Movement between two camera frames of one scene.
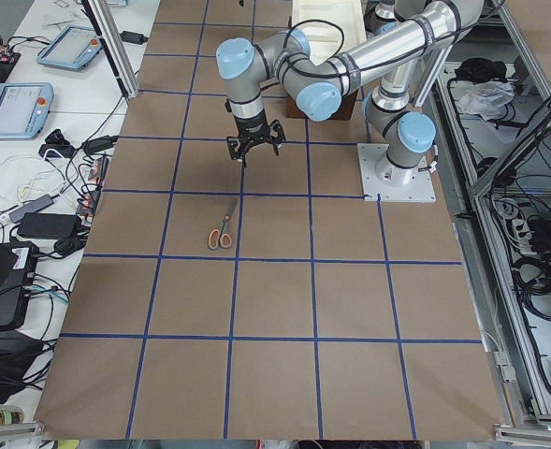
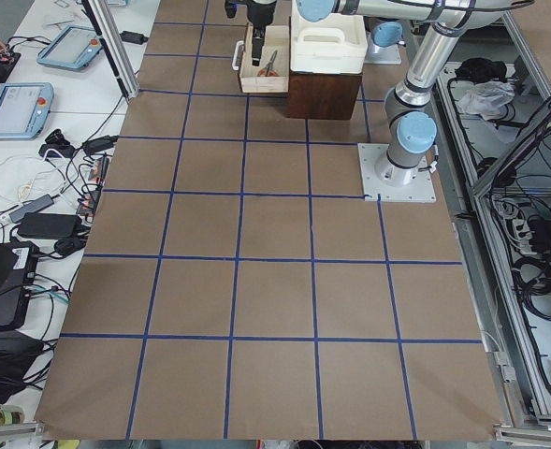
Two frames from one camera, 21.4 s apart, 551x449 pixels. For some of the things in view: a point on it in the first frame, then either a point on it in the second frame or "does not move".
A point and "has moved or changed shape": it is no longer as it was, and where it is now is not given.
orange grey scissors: (221, 238) has moved or changed shape
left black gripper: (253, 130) -> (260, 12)
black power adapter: (50, 225) does not move
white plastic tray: (331, 26) does not move
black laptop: (5, 274) does not move
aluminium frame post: (115, 47) does not move
